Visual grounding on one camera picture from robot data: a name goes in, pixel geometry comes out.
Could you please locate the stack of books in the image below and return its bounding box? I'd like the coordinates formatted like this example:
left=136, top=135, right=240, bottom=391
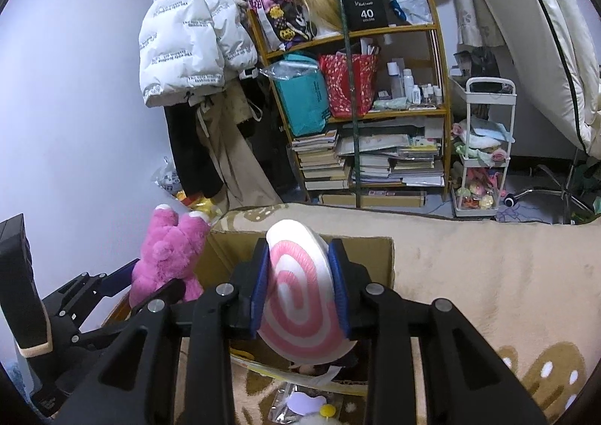
left=291, top=129, right=353, bottom=193

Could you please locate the white puffer jacket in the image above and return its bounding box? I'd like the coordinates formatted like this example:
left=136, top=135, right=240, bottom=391
left=138, top=0, right=259, bottom=107

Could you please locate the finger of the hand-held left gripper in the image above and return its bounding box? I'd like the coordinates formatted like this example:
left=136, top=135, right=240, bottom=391
left=134, top=279, right=185, bottom=308
left=82, top=258, right=142, bottom=301

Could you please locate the pile of papers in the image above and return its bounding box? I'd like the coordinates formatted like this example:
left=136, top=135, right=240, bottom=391
left=335, top=118, right=444, bottom=186

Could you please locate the cream mattress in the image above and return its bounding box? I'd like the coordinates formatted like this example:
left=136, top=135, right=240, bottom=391
left=458, top=0, right=601, bottom=156

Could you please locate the plastic bag of toys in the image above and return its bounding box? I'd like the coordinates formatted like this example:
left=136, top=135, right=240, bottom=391
left=153, top=157, right=226, bottom=219

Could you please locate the blonde wig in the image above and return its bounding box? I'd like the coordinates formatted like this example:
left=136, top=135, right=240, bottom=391
left=295, top=0, right=343, bottom=38

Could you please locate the clear plastic packet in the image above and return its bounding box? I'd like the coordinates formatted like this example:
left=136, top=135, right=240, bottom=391
left=270, top=380, right=348, bottom=425

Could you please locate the teal bag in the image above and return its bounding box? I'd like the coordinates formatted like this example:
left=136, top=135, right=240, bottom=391
left=270, top=53, right=332, bottom=137

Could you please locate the pink swirl roll plush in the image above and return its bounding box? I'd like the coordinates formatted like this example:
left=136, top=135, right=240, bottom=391
left=256, top=219, right=358, bottom=365

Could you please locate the wooden shelf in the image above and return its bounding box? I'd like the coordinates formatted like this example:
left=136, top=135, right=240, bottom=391
left=246, top=0, right=454, bottom=207

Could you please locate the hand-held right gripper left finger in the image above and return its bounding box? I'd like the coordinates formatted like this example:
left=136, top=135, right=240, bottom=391
left=61, top=240, right=270, bottom=425

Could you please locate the red patterned bag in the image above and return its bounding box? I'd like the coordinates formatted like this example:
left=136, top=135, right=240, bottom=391
left=319, top=53, right=379, bottom=120

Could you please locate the printed cardboard box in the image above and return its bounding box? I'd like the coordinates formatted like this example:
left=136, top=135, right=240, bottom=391
left=101, top=230, right=395, bottom=400

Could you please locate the green pole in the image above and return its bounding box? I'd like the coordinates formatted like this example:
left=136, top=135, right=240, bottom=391
left=334, top=0, right=364, bottom=210

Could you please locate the beige patterned blanket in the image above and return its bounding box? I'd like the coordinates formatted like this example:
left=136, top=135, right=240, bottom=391
left=174, top=202, right=601, bottom=425

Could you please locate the row of cosmetic bottles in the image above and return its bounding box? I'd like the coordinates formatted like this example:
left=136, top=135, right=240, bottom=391
left=387, top=59, right=444, bottom=107

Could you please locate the black hanging garment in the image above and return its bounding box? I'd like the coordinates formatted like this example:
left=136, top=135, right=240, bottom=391
left=162, top=96, right=226, bottom=198

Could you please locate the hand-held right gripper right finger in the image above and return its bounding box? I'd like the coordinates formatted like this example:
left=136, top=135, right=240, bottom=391
left=329, top=240, right=550, bottom=425

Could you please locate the dark cloth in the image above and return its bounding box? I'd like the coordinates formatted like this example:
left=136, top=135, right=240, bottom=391
left=453, top=50, right=498, bottom=78

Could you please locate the white trolley cart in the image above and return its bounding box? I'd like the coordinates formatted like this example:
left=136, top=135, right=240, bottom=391
left=451, top=77, right=517, bottom=219

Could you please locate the beige hanging coat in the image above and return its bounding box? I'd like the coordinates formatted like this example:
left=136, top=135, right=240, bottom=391
left=195, top=82, right=282, bottom=210

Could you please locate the black cardboard box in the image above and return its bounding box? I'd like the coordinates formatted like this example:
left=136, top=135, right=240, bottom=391
left=342, top=0, right=390, bottom=30

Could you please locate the purple cartoon print bag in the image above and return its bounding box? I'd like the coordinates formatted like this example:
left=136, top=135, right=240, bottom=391
left=249, top=0, right=315, bottom=53

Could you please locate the pink plush toy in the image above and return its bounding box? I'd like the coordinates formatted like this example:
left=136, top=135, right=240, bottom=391
left=129, top=204, right=214, bottom=308

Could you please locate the metal chair base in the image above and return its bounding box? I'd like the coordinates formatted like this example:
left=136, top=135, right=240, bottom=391
left=504, top=148, right=597, bottom=224

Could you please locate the long flat cardboard box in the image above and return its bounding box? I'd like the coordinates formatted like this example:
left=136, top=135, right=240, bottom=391
left=319, top=190, right=428, bottom=209

